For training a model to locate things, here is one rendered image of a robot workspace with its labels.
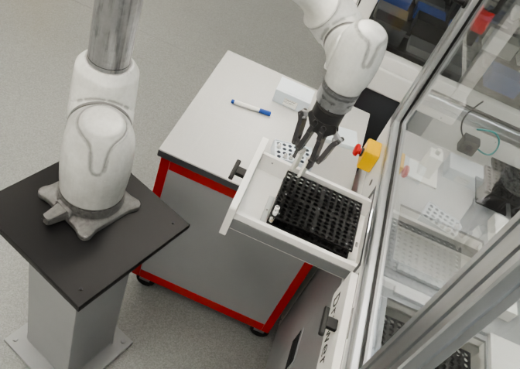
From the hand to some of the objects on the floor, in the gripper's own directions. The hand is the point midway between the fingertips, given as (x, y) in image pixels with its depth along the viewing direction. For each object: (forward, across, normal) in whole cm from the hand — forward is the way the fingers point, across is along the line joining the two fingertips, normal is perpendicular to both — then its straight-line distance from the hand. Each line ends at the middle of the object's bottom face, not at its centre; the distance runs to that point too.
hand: (301, 162), depth 142 cm
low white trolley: (+97, -22, +28) cm, 103 cm away
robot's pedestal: (+97, -31, -40) cm, 109 cm away
